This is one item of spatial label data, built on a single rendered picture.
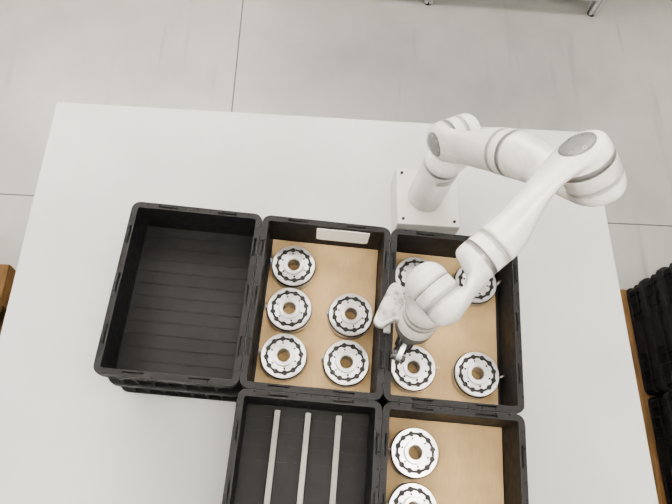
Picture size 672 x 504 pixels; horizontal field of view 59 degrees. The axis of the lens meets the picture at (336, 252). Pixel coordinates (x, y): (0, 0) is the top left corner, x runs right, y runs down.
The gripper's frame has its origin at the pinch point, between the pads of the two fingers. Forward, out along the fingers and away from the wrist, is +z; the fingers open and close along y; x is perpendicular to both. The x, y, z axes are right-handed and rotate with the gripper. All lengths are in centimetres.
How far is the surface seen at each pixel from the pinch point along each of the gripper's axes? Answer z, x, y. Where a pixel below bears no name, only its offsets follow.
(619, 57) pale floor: 103, -44, 206
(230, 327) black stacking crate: 14.4, 36.4, -11.5
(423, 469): 11.4, -15.5, -20.5
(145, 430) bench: 27, 44, -40
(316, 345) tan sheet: 14.6, 16.8, -6.3
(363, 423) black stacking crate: 14.4, -0.3, -17.2
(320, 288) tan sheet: 14.9, 22.2, 6.5
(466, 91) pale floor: 101, 15, 149
